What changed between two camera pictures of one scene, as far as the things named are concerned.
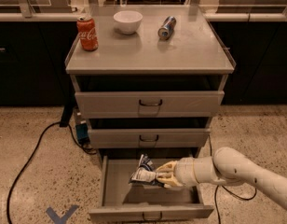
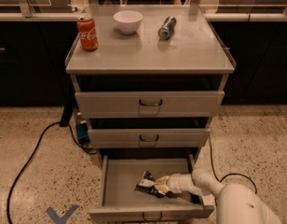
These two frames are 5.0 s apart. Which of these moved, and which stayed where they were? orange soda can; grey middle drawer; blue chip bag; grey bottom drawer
Moved: blue chip bag
Stayed: grey bottom drawer; grey middle drawer; orange soda can
